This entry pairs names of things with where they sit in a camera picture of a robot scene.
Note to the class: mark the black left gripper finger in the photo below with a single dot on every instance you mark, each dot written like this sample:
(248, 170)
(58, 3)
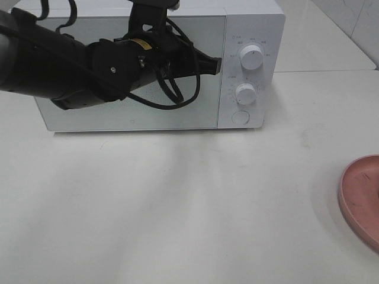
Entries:
(208, 65)

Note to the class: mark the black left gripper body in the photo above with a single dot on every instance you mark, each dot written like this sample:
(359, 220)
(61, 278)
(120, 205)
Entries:
(154, 47)

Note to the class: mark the white rotary knob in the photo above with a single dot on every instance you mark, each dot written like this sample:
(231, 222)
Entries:
(245, 94)
(251, 57)

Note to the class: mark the round white door button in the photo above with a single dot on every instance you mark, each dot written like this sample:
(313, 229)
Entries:
(240, 117)

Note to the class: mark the pink round plate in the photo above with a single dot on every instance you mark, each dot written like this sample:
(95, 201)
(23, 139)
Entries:
(358, 199)

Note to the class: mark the white microwave door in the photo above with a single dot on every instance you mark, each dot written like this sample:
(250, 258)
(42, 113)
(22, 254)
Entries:
(203, 94)

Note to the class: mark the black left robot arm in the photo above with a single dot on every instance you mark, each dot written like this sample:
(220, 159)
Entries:
(45, 63)

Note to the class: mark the white microwave oven body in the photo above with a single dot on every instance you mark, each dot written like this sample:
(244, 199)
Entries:
(245, 22)

